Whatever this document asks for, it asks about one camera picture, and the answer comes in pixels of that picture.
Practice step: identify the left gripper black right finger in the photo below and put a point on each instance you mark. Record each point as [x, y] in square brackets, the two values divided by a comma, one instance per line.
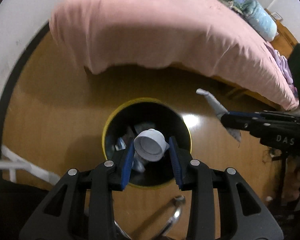
[174, 155]

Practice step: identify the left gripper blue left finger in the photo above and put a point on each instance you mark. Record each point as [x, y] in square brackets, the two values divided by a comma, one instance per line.
[127, 163]

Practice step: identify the white plastic cup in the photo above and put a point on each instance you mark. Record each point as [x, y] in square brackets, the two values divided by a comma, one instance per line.
[151, 145]

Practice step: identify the black yellow trash bin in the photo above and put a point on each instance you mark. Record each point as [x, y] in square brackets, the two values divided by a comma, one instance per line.
[147, 124]

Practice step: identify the purple cloth on bed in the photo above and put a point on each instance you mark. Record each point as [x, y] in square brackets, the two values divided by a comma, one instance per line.
[282, 63]

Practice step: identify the white pipe on floor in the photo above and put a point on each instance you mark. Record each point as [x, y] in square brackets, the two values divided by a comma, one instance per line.
[14, 162]

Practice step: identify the light blue pillow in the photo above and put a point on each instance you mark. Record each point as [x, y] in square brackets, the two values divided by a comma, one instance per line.
[259, 19]

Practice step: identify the pink bed sheet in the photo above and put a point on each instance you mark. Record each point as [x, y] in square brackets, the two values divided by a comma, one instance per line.
[203, 36]

